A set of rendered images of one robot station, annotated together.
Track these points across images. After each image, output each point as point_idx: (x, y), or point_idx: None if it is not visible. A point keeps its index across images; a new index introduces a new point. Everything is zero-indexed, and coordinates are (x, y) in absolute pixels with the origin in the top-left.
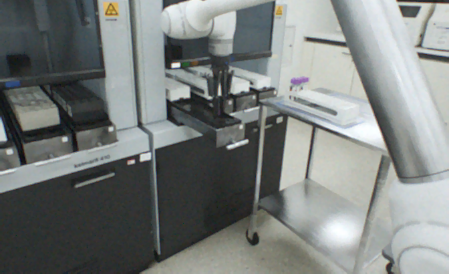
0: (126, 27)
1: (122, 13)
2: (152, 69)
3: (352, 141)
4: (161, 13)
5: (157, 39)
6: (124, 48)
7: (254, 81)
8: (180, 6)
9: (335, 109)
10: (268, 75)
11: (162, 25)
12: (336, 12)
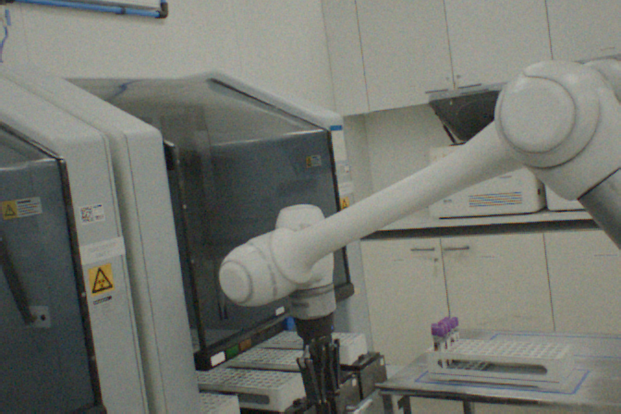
0: (127, 306)
1: (119, 282)
2: (177, 381)
3: (602, 412)
4: (178, 262)
5: (177, 316)
6: (128, 350)
7: (342, 350)
8: (260, 247)
9: (540, 362)
10: (354, 332)
11: (230, 287)
12: (603, 220)
